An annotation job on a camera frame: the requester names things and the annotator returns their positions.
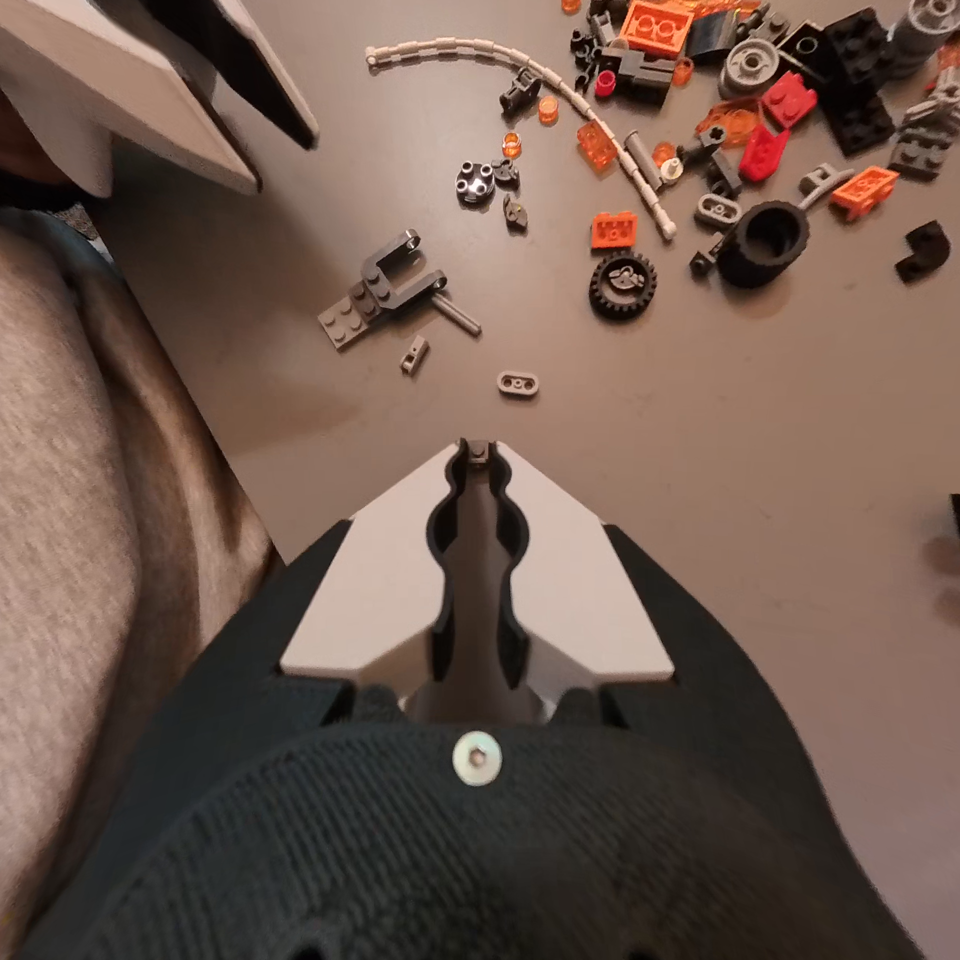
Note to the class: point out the dark brown lego brick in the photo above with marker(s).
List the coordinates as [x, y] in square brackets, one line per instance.
[645, 75]

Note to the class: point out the small light grey lego piece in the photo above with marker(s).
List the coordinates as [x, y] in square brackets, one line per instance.
[414, 355]

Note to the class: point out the large orange lego brick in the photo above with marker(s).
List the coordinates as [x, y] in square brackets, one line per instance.
[656, 26]

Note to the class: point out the small white round lego piece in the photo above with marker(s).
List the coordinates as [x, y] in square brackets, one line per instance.
[671, 170]

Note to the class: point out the orange lego bracket brick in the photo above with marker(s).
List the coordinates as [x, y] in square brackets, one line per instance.
[866, 191]
[613, 231]

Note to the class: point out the dark grey lego cross connector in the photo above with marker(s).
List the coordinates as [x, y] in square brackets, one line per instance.
[703, 142]

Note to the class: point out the large black lego tyre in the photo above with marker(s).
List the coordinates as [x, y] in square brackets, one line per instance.
[739, 259]

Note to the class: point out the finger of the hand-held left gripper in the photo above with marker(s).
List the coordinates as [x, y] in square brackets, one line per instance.
[90, 67]
[247, 60]

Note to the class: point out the black lego plate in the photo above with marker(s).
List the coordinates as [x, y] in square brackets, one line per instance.
[859, 82]

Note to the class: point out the dark grey round lego plate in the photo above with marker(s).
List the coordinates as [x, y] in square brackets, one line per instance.
[475, 182]

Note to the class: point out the black lego claw pieces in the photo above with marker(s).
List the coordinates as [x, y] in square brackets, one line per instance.
[589, 45]

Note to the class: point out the black curved lego piece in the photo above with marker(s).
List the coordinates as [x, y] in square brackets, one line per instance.
[919, 255]

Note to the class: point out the grey lego cylinder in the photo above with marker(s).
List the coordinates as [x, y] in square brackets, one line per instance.
[919, 30]

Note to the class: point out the small dark grey lego piece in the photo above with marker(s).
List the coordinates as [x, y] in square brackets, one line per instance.
[476, 452]

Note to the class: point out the grey lego frame piece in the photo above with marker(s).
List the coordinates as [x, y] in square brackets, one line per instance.
[705, 261]

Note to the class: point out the light grey lego tube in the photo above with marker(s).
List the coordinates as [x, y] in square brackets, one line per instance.
[643, 157]

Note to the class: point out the dark grey lego technic piece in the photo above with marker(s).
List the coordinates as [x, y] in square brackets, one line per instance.
[725, 174]

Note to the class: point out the clear orange lego plate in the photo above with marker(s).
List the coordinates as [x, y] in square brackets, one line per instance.
[597, 146]

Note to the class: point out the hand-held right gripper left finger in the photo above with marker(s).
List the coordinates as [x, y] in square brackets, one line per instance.
[360, 600]

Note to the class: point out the clear orange lego flame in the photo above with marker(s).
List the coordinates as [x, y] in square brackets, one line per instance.
[727, 124]

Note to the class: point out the red round lego piece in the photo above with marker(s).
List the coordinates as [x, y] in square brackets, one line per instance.
[605, 84]

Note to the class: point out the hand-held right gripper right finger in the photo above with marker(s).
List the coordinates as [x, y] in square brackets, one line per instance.
[592, 600]

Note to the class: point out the dark grey lumpy lego piece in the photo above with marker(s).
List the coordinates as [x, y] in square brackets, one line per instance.
[515, 212]

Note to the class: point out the grey lego fork plate assembly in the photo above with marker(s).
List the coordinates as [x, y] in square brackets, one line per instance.
[375, 300]

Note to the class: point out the small black lego tyre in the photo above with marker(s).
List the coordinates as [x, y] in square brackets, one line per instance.
[598, 289]

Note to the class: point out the light grey lego wheel hub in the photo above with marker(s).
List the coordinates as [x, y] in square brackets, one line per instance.
[746, 67]

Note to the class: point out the light grey lego bar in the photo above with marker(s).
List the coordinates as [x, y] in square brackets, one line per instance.
[457, 315]

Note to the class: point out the dark grey lego clip piece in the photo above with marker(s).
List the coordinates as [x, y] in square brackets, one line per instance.
[506, 174]

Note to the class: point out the silver curved lego piece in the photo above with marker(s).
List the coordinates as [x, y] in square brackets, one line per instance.
[712, 37]

